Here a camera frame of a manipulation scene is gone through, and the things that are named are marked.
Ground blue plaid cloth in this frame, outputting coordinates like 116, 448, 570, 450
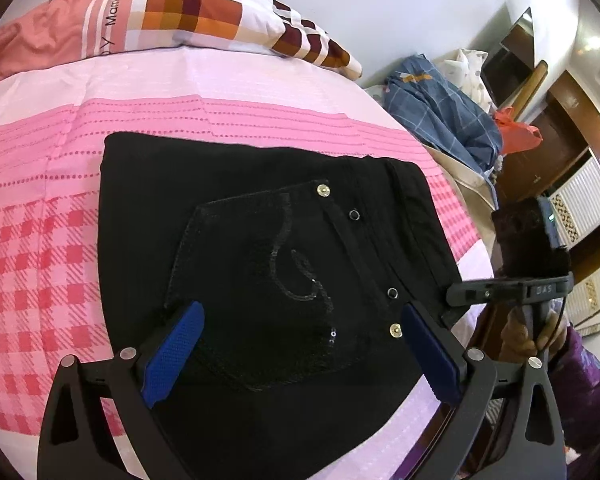
384, 54, 503, 178

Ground white floral cloth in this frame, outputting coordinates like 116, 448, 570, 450
438, 49, 496, 114

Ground orange checked pillow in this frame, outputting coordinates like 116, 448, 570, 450
0, 0, 363, 81

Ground red plastic bag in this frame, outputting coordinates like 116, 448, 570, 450
493, 106, 543, 156

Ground black pants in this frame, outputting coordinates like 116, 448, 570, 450
98, 132, 460, 479

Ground right hand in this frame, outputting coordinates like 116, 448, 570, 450
498, 308, 569, 363

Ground white woven basket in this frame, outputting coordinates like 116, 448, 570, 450
550, 156, 600, 324

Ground pink bedsheet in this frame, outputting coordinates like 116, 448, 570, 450
0, 48, 492, 479

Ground brown wooden cabinet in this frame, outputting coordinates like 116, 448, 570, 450
495, 72, 600, 206

